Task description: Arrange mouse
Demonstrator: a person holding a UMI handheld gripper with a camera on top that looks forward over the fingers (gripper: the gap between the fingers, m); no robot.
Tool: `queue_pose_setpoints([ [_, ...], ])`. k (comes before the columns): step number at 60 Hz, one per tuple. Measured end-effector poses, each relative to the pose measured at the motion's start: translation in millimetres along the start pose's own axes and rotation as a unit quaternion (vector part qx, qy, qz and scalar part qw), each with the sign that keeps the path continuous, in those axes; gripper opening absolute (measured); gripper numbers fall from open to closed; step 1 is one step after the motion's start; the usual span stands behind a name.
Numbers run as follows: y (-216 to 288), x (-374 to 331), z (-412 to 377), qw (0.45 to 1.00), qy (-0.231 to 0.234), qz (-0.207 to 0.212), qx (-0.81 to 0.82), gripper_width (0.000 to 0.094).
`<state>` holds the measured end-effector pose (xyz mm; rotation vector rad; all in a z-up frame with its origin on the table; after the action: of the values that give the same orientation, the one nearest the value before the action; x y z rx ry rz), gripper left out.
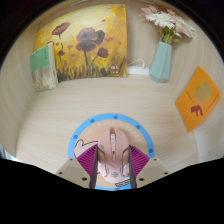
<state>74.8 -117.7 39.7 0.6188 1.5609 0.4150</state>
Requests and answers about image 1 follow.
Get pink computer mouse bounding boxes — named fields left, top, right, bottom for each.
left=97, top=128, right=130, bottom=185

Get white charger with cable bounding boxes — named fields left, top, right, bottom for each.
left=125, top=58, right=150, bottom=77

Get yellow poppy flower painting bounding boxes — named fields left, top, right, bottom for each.
left=34, top=3, right=128, bottom=83

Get pink and white flower bouquet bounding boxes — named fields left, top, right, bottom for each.
left=139, top=4, right=197, bottom=45

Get orange covered book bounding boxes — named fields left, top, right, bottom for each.
left=175, top=65, right=222, bottom=133

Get round cartoon mouse pad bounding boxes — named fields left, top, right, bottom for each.
left=67, top=113, right=156, bottom=192

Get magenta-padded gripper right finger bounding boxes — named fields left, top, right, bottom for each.
left=128, top=144, right=170, bottom=190

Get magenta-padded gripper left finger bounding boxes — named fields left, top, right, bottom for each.
left=55, top=143, right=101, bottom=190

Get green covered book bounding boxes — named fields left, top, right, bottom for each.
left=29, top=42, right=59, bottom=93

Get pale green faceted vase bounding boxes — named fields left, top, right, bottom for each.
left=148, top=40, right=173, bottom=84

